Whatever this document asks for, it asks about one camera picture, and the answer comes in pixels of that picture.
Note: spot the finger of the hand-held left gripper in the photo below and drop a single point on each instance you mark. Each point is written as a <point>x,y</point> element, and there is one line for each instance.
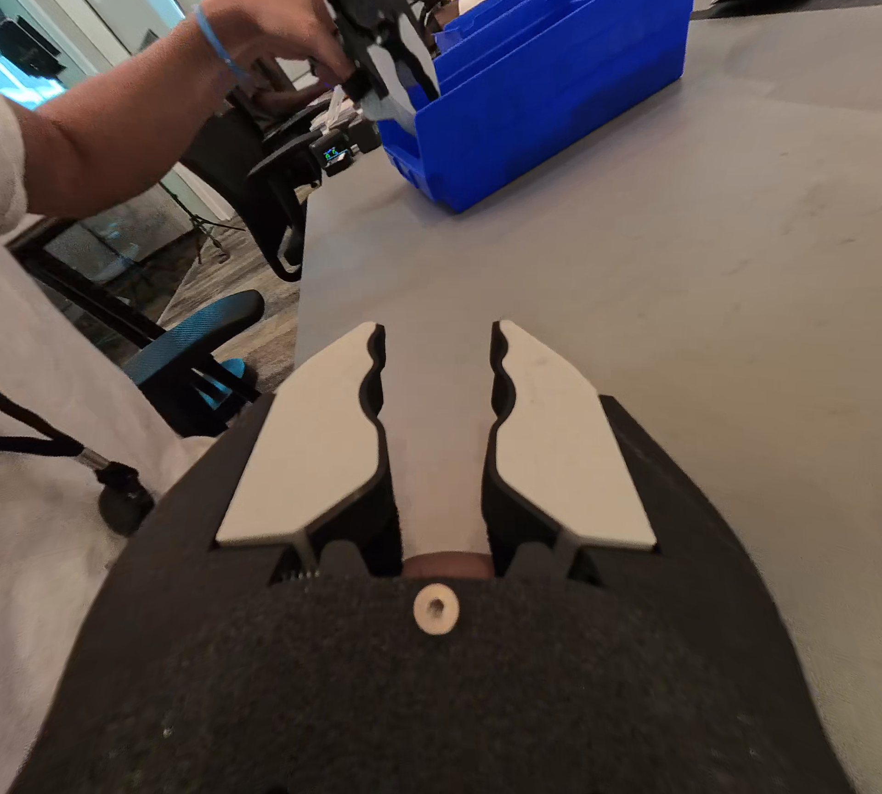
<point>420,60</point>
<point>386,98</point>

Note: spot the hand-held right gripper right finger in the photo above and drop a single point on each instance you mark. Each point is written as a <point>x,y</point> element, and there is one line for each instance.
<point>572,443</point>

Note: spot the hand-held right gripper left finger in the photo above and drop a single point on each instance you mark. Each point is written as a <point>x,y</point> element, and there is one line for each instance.
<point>310,449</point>

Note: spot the blue plastic bin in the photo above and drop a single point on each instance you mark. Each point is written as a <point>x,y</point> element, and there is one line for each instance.
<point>510,9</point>
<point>551,91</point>

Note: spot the person's left forearm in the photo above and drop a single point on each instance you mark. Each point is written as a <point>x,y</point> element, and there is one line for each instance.
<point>103,133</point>

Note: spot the person's left hand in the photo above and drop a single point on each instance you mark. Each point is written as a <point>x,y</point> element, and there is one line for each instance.
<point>282,15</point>

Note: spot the black device with lit display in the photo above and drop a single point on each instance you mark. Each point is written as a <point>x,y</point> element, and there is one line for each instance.
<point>334,164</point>

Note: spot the blue wristband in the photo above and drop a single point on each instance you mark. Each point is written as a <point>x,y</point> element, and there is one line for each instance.
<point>213,40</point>

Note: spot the black mesh office chair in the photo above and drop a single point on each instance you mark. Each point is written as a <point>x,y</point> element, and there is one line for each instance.
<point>220,153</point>

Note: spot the black tripod legs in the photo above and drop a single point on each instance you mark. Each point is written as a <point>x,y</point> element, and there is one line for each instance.
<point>207,232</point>

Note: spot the black box fixture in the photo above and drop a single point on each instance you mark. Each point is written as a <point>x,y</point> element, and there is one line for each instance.
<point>27,46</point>

